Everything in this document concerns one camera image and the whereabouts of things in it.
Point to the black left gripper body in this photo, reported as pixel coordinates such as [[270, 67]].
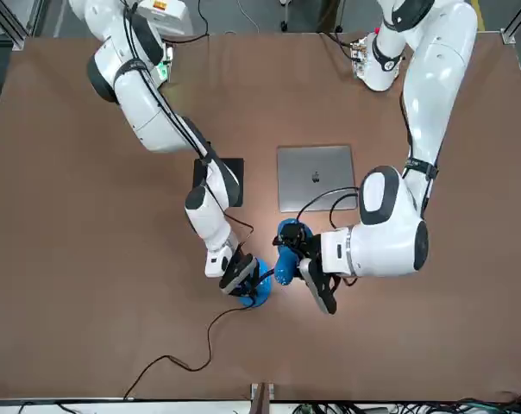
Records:
[[323, 289]]

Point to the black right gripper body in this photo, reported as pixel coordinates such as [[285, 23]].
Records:
[[236, 276]]

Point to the blue gooseneck desk lamp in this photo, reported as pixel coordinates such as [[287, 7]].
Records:
[[284, 267]]

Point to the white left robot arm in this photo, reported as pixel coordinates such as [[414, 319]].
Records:
[[433, 86]]

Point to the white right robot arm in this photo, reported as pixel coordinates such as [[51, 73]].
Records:
[[148, 108]]

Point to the silver closed laptop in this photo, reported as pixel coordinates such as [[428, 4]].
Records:
[[303, 172]]

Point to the black mouse pad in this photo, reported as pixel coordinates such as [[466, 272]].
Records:
[[240, 172]]

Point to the green terminal circuit board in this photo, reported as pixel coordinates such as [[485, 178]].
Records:
[[307, 408]]

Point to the small circuit board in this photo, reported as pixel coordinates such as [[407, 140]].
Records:
[[359, 54], [165, 69]]

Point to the white control box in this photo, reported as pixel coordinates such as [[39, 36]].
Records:
[[165, 15]]

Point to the aluminium frame post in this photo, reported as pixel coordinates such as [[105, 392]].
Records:
[[508, 35], [262, 391]]

